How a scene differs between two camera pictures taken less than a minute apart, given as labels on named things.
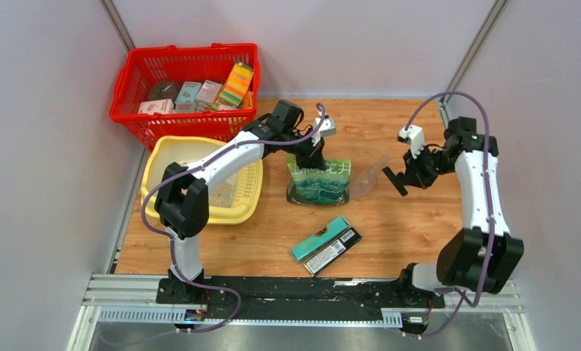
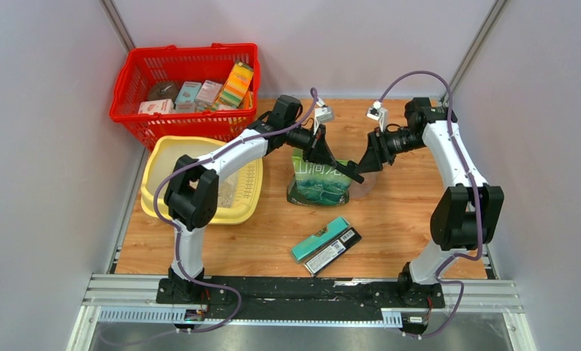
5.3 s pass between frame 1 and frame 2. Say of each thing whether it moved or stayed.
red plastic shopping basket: stayed
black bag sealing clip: moved
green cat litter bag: stayed
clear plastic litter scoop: stayed
